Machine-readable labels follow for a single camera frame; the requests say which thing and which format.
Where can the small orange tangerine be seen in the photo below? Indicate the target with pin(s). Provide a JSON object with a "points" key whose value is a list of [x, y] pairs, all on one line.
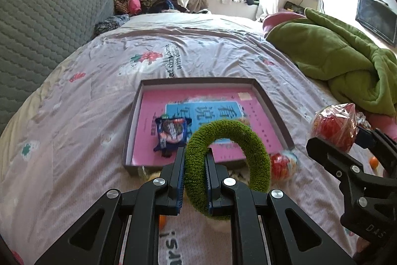
{"points": [[373, 162]]}

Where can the yellow bread package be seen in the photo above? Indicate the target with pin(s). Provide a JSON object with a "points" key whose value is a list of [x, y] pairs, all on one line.
{"points": [[146, 174]]}

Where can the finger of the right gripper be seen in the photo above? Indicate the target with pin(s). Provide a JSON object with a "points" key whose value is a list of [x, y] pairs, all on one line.
{"points": [[381, 146], [337, 163]]}

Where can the dark patterned cloth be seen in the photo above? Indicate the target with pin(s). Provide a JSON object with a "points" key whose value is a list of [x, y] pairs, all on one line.
{"points": [[110, 23]]}

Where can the red toy egg blue wrapper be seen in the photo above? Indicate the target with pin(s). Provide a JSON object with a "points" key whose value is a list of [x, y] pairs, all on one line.
{"points": [[284, 165]]}

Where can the shallow grey cardboard box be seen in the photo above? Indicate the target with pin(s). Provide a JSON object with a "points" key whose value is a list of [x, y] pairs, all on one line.
{"points": [[203, 99]]}

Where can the pink pillow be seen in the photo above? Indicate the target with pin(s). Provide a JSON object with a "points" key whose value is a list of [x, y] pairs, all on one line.
{"points": [[275, 19]]}

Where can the orange tangerine with leaf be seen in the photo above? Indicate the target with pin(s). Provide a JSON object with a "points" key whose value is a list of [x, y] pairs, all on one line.
{"points": [[162, 221]]}

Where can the blue snack packet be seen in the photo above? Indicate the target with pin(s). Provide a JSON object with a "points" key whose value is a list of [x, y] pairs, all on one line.
{"points": [[172, 134]]}

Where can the grey quilted headboard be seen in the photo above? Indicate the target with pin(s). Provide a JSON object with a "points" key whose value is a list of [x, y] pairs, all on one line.
{"points": [[37, 35]]}

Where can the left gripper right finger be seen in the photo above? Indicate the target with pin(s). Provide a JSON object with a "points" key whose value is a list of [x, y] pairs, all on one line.
{"points": [[228, 197]]}

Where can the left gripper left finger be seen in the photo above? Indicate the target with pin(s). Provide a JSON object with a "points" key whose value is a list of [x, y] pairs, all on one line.
{"points": [[161, 196]]}

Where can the green blanket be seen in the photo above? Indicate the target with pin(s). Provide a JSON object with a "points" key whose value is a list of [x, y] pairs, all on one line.
{"points": [[355, 68]]}

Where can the black flat television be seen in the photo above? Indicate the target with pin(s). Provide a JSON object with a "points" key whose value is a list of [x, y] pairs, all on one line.
{"points": [[378, 18]]}

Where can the red toy egg clear wrapper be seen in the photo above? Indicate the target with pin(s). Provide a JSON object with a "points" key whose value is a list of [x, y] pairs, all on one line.
{"points": [[336, 124]]}

